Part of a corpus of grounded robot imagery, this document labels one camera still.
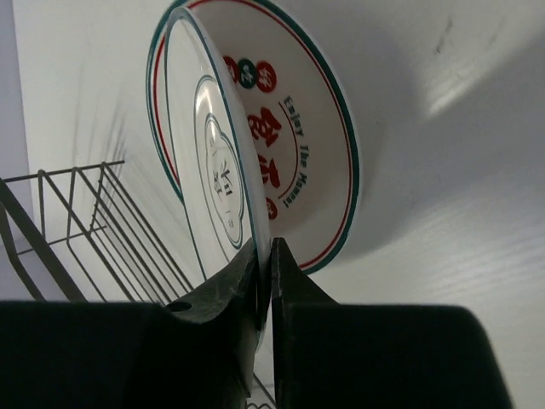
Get wire dish rack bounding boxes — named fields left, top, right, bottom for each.
left=1, top=162, right=197, bottom=306

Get white plate green rim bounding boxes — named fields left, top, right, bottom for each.
left=163, top=6, right=271, bottom=336

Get white plate red characters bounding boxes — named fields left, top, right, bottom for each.
left=146, top=1, right=361, bottom=274

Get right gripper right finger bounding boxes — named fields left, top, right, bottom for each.
left=271, top=239, right=513, bottom=408

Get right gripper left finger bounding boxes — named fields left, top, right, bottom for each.
left=1, top=242, right=259, bottom=408

